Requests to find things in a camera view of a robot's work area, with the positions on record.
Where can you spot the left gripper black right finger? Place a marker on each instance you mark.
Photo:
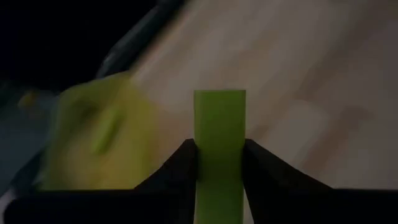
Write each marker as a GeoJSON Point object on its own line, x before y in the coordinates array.
{"type": "Point", "coordinates": [280, 199]}

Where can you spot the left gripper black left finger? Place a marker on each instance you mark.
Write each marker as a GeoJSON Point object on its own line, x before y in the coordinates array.
{"type": "Point", "coordinates": [174, 193]}

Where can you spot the green rectangular foam block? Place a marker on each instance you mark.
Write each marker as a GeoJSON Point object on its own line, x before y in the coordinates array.
{"type": "Point", "coordinates": [219, 124]}
{"type": "Point", "coordinates": [107, 130]}

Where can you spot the yellow translucent plastic bin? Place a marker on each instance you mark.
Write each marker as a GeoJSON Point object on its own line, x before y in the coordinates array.
{"type": "Point", "coordinates": [77, 155]}

